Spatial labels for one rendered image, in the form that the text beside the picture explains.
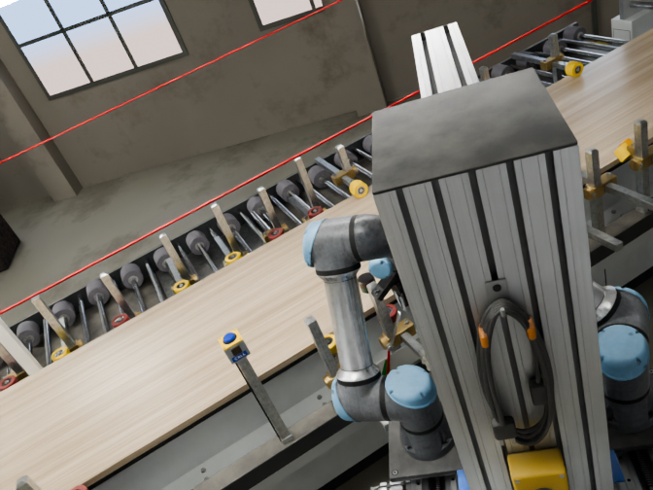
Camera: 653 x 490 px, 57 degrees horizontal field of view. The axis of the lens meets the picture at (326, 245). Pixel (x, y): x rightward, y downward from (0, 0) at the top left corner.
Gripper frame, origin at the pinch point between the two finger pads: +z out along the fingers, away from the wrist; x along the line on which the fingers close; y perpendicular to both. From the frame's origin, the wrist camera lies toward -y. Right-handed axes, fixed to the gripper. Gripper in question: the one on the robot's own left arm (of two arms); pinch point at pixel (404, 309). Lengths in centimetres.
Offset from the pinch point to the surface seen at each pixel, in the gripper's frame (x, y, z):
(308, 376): 28, -37, 29
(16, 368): 115, -148, 11
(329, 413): 6.4, -38.5, 30.5
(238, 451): 23, -75, 39
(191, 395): 32, -79, 11
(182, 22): 470, 50, -34
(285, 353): 25.3, -41.5, 10.5
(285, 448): 4, -59, 31
